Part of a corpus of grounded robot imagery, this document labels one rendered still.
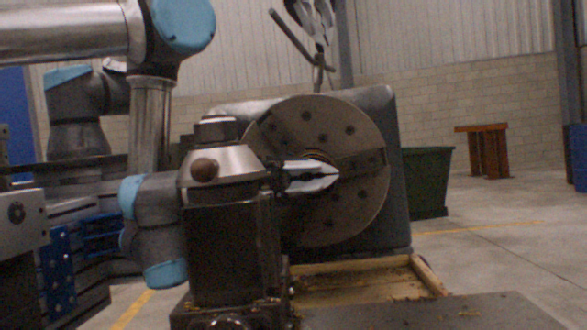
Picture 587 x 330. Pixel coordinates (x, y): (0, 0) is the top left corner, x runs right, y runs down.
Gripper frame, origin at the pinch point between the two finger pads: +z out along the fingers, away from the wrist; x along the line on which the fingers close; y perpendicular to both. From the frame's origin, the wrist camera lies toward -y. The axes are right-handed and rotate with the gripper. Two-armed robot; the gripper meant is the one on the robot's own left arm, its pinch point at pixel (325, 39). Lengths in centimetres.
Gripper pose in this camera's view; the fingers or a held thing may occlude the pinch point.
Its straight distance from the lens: 86.5
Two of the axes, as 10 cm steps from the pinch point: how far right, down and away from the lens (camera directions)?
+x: 9.3, -3.7, -0.7
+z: 3.7, 9.3, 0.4
